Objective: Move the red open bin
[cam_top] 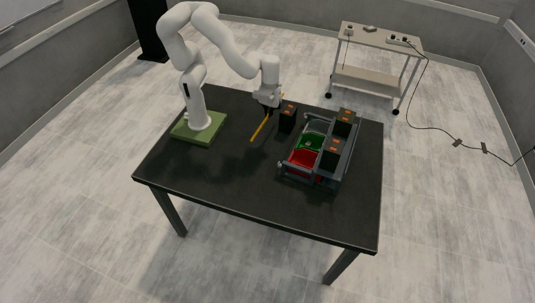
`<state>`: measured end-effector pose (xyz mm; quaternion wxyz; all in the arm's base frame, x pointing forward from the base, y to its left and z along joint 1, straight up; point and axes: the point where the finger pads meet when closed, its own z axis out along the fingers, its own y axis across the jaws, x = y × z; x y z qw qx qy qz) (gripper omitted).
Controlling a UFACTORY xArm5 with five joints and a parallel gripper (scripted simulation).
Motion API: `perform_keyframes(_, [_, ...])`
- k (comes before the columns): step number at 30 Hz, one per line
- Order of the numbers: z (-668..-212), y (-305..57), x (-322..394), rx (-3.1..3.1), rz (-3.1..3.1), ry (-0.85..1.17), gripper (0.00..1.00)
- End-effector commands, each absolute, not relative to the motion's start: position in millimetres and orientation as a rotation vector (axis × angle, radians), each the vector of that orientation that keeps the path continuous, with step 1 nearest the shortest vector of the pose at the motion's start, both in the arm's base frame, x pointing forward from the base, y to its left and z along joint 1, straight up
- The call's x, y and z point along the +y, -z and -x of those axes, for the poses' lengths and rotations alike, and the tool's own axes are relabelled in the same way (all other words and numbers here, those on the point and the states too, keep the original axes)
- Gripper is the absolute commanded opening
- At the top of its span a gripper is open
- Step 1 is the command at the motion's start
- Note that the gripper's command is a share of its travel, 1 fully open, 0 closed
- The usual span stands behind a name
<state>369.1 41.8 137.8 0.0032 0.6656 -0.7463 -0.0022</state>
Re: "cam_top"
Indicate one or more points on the green open bin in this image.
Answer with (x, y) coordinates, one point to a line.
(316, 140)

